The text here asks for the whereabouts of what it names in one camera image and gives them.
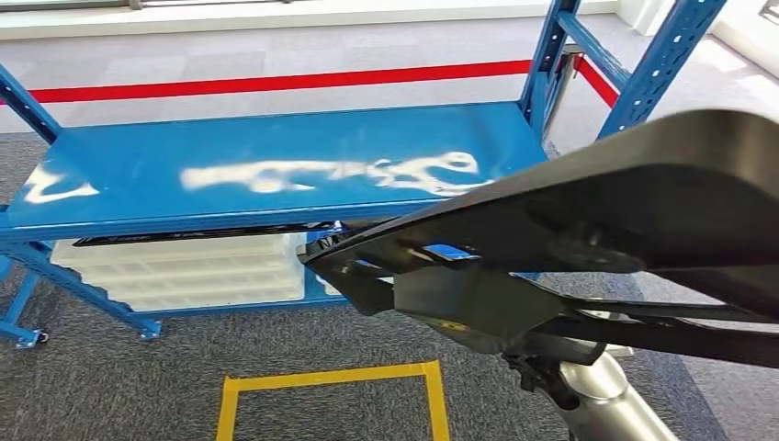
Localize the blue metal shelf rack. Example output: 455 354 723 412
0 0 729 358

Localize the chrome stanchion post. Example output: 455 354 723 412
540 43 587 142

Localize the white plastic crate stack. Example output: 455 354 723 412
50 233 308 312

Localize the long black trim part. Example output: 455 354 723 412
72 220 342 248

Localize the black plastic panel part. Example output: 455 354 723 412
296 109 779 369

